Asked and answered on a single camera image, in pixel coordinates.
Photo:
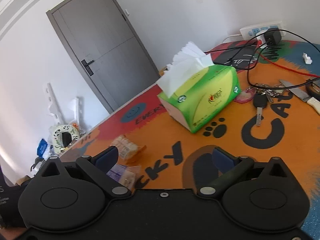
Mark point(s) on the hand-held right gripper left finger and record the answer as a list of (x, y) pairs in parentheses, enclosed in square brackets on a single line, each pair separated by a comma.
[(107, 156)]

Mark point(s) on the short white plastic bracket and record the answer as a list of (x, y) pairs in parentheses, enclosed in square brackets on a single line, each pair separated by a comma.
[(75, 110)]

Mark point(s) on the green tissue box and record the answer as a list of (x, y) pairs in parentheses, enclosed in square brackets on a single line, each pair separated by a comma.
[(207, 100)]

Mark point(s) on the cartoon printed table mat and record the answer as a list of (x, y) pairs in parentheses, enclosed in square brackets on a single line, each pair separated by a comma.
[(287, 120)]

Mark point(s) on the purple label snack packet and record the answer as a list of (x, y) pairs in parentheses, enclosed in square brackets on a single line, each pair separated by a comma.
[(122, 176)]

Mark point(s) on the black box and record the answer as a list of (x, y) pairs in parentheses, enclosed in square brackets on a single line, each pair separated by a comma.
[(10, 200)]

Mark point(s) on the dark round object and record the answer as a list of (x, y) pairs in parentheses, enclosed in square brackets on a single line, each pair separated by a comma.
[(314, 88)]

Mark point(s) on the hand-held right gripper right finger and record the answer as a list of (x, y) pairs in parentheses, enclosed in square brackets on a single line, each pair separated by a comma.
[(222, 158)]

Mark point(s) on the tan cracker packet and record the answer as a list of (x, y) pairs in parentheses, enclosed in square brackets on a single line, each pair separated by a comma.
[(125, 147)]

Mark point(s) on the small white plastic part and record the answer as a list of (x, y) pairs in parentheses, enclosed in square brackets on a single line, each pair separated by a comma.
[(307, 58)]

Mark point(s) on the bunch of keys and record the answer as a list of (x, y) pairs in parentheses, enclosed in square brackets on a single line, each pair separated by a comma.
[(260, 100)]

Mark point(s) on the blue plastic bag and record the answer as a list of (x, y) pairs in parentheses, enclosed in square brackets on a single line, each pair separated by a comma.
[(42, 148)]

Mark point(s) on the black power adapter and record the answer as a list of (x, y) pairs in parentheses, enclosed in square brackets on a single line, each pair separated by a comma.
[(273, 37)]

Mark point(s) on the grey door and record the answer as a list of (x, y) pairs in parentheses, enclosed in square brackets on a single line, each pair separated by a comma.
[(100, 42)]

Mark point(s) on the tall white plastic bracket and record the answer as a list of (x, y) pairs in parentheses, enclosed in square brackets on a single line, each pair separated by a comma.
[(51, 102)]

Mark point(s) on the white power strip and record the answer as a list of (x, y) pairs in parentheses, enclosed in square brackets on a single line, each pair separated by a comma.
[(250, 31)]

